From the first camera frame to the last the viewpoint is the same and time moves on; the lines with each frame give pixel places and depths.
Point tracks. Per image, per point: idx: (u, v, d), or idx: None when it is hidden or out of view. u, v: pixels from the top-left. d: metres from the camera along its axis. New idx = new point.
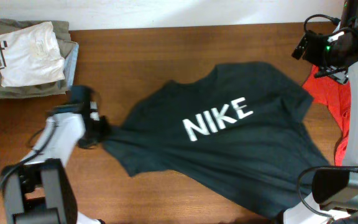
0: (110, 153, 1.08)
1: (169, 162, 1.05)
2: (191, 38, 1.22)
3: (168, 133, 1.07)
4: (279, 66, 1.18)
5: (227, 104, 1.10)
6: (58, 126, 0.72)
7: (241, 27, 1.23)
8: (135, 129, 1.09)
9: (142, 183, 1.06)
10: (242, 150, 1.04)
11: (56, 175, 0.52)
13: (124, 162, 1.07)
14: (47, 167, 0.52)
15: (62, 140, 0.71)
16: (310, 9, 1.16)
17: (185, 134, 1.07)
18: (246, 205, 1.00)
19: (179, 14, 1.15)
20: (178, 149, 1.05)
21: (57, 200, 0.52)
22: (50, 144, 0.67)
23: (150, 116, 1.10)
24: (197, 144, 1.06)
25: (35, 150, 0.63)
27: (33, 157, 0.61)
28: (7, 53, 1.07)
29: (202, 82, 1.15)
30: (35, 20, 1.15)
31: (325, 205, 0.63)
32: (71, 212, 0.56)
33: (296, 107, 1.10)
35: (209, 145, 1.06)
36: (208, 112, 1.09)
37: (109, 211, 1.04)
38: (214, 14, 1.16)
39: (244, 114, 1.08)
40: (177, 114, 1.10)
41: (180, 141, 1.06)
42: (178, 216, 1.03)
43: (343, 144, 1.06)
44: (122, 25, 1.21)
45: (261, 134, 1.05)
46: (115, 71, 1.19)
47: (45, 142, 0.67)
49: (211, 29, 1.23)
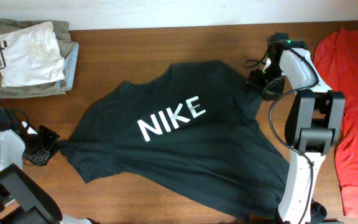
0: (87, 157, 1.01)
1: (158, 165, 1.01)
2: (191, 38, 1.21)
3: (160, 135, 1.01)
4: None
5: (215, 105, 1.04)
6: None
7: (242, 25, 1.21)
8: (114, 130, 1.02)
9: (141, 183, 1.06)
10: (228, 155, 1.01)
11: (15, 177, 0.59)
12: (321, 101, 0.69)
13: (98, 165, 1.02)
14: (4, 175, 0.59)
15: (6, 155, 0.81)
16: (313, 8, 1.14)
17: (171, 135, 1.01)
18: (233, 210, 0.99)
19: (180, 14, 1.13)
20: (171, 152, 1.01)
21: (32, 198, 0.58)
22: None
23: (124, 114, 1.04)
24: (191, 147, 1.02)
25: None
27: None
28: (7, 53, 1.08)
29: (188, 80, 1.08)
30: (35, 20, 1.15)
31: (298, 140, 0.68)
32: (53, 206, 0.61)
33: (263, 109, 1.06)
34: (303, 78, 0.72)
35: (205, 148, 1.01)
36: (161, 111, 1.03)
37: (109, 211, 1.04)
38: (215, 14, 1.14)
39: (234, 116, 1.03)
40: (148, 112, 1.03)
41: (160, 141, 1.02)
42: (178, 215, 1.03)
43: (343, 142, 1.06)
44: (122, 25, 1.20)
45: (256, 138, 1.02)
46: (115, 72, 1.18)
47: None
49: (210, 28, 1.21)
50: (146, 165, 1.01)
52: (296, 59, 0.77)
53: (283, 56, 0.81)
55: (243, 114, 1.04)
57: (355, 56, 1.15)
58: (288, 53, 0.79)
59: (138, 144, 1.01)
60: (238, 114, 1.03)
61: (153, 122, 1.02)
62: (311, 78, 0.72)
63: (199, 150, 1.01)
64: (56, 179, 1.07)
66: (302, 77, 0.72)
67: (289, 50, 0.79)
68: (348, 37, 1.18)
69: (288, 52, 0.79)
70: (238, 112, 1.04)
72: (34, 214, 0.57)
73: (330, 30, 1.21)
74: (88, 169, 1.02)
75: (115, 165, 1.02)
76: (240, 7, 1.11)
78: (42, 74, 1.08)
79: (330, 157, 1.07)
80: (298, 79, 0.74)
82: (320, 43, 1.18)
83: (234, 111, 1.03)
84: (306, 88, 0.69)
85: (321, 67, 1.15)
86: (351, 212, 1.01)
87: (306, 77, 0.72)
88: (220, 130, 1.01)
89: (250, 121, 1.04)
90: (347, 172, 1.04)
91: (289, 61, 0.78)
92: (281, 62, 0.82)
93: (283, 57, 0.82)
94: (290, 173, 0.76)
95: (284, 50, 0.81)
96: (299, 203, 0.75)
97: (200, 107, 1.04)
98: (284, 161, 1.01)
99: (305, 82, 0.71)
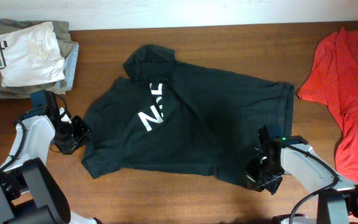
0: (91, 157, 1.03)
1: (164, 155, 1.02)
2: (191, 37, 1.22)
3: (163, 126, 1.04)
4: (278, 66, 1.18)
5: (202, 83, 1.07)
6: (27, 130, 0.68)
7: (242, 27, 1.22)
8: (118, 127, 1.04)
9: (142, 183, 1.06)
10: (219, 130, 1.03)
11: (36, 172, 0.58)
12: (321, 178, 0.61)
13: (103, 161, 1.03)
14: (27, 167, 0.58)
15: (36, 142, 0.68)
16: (313, 10, 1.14)
17: (174, 124, 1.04)
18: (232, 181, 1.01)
19: (179, 14, 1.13)
20: (175, 141, 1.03)
21: (48, 198, 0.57)
22: (26, 147, 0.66)
23: (126, 108, 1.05)
24: (197, 136, 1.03)
25: (11, 157, 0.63)
27: (12, 163, 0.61)
28: (7, 53, 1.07)
29: (169, 63, 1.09)
30: (35, 20, 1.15)
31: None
32: (64, 208, 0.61)
33: (250, 81, 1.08)
34: (318, 177, 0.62)
35: (209, 136, 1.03)
36: (160, 97, 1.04)
37: (109, 211, 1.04)
38: (212, 15, 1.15)
39: (221, 91, 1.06)
40: (151, 102, 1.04)
41: (164, 130, 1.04)
42: (178, 216, 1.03)
43: (344, 142, 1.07)
44: (121, 25, 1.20)
45: (259, 119, 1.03)
46: (115, 72, 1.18)
47: (18, 147, 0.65)
49: (210, 30, 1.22)
50: (153, 155, 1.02)
52: (298, 156, 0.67)
53: (282, 154, 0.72)
55: (243, 99, 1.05)
57: (355, 57, 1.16)
58: (287, 153, 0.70)
59: (143, 135, 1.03)
60: (240, 100, 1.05)
61: (154, 112, 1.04)
62: (327, 175, 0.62)
63: (204, 138, 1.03)
64: (56, 179, 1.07)
66: (315, 176, 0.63)
67: (287, 146, 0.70)
68: (348, 38, 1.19)
69: (286, 149, 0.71)
70: (238, 96, 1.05)
72: (44, 214, 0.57)
73: (331, 30, 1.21)
74: (96, 165, 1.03)
75: (120, 157, 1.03)
76: (240, 8, 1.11)
78: (42, 74, 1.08)
79: (330, 157, 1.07)
80: (310, 181, 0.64)
82: (320, 43, 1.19)
83: (235, 98, 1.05)
84: (329, 186, 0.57)
85: (321, 68, 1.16)
86: None
87: (321, 175, 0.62)
88: (222, 117, 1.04)
89: (252, 104, 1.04)
90: (347, 172, 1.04)
91: (290, 160, 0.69)
92: (280, 158, 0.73)
93: (283, 154, 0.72)
94: None
95: (282, 147, 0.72)
96: None
97: (202, 95, 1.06)
98: (288, 132, 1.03)
99: (323, 182, 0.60)
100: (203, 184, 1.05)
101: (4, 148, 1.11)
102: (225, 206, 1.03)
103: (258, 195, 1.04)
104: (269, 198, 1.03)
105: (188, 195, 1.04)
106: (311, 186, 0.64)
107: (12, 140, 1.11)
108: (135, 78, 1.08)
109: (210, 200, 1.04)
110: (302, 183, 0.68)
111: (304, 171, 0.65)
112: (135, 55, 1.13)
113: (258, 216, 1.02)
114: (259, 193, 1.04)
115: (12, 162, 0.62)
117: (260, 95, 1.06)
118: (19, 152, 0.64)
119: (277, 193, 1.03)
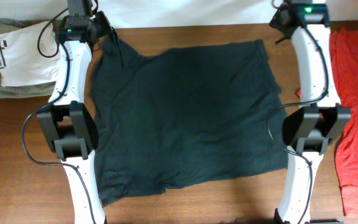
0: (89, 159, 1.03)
1: (140, 81, 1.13)
2: (191, 35, 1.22)
3: (143, 133, 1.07)
4: (278, 65, 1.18)
5: (184, 139, 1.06)
6: (63, 94, 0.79)
7: (237, 27, 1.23)
8: (120, 123, 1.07)
9: (137, 186, 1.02)
10: (173, 137, 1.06)
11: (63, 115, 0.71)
12: (315, 86, 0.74)
13: (124, 111, 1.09)
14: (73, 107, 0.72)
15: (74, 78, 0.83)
16: None
17: (148, 130, 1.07)
18: (126, 89, 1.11)
19: (179, 13, 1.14)
20: (186, 62, 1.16)
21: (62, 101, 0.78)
22: (71, 84, 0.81)
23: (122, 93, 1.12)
24: (181, 93, 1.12)
25: (59, 93, 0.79)
27: (59, 99, 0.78)
28: (7, 52, 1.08)
29: (157, 101, 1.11)
30: (35, 20, 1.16)
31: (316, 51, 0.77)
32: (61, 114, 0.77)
33: (253, 93, 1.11)
34: (307, 42, 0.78)
35: (175, 104, 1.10)
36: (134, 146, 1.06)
37: (109, 211, 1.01)
38: (212, 15, 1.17)
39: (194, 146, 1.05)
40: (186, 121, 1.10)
41: (181, 46, 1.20)
42: (178, 216, 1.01)
43: (343, 142, 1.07)
44: (120, 25, 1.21)
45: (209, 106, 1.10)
46: None
47: (64, 83, 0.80)
49: (202, 30, 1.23)
50: (132, 50, 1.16)
52: (308, 41, 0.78)
53: (296, 32, 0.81)
55: (253, 160, 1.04)
57: (355, 57, 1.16)
58: (304, 34, 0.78)
59: (135, 195, 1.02)
60: (258, 130, 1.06)
61: (119, 184, 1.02)
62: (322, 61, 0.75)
63: (177, 111, 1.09)
64: (56, 179, 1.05)
66: (311, 81, 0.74)
67: (306, 31, 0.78)
68: (348, 38, 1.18)
69: (301, 30, 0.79)
70: (230, 111, 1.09)
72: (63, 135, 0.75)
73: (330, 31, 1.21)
74: (125, 117, 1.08)
75: (117, 77, 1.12)
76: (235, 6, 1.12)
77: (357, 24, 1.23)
78: (42, 74, 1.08)
79: (330, 157, 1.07)
80: (316, 71, 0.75)
82: None
83: (237, 162, 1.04)
84: (318, 48, 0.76)
85: None
86: (351, 212, 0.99)
87: (309, 40, 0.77)
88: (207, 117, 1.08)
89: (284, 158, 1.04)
90: (347, 172, 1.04)
91: (302, 45, 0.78)
92: (295, 33, 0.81)
93: (297, 35, 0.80)
94: (289, 172, 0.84)
95: (301, 27, 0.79)
96: (299, 202, 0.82)
97: (170, 167, 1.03)
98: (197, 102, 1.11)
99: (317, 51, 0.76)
100: (202, 184, 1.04)
101: (2, 147, 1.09)
102: (226, 205, 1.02)
103: (259, 195, 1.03)
104: (268, 198, 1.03)
105: (188, 195, 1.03)
106: (305, 89, 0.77)
107: (10, 140, 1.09)
108: (149, 91, 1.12)
109: (210, 200, 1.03)
110: (301, 82, 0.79)
111: (304, 60, 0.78)
112: (141, 56, 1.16)
113: (258, 216, 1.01)
114: (259, 193, 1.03)
115: (60, 98, 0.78)
117: (257, 149, 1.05)
118: (65, 89, 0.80)
119: (278, 193, 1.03)
